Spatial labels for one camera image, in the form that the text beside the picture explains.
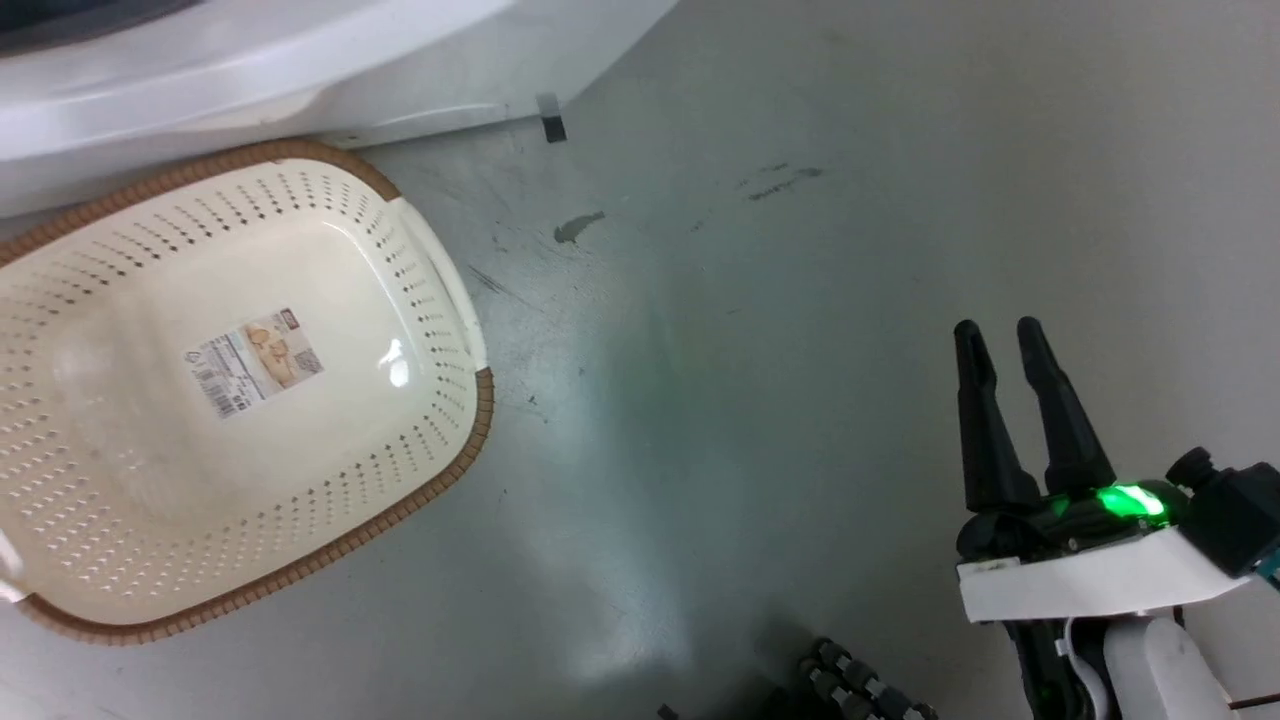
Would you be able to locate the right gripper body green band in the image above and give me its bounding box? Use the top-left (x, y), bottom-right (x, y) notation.
top-left (955, 482), bottom-right (1253, 625)

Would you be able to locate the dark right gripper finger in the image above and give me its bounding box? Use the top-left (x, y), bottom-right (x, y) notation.
top-left (1017, 316), bottom-right (1117, 498)
top-left (953, 320), bottom-right (1042, 515)

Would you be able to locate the white washing machine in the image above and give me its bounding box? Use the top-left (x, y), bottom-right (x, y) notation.
top-left (0, 0), bottom-right (681, 219)

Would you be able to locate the cream laundry basket brown rim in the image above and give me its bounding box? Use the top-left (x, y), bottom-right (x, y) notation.
top-left (0, 138), bottom-right (496, 646)

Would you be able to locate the dark washing machine door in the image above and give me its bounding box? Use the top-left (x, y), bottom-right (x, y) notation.
top-left (0, 0), bottom-right (206, 57)

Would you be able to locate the printed product label sticker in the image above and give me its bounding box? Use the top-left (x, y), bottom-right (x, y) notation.
top-left (183, 308), bottom-right (325, 421)

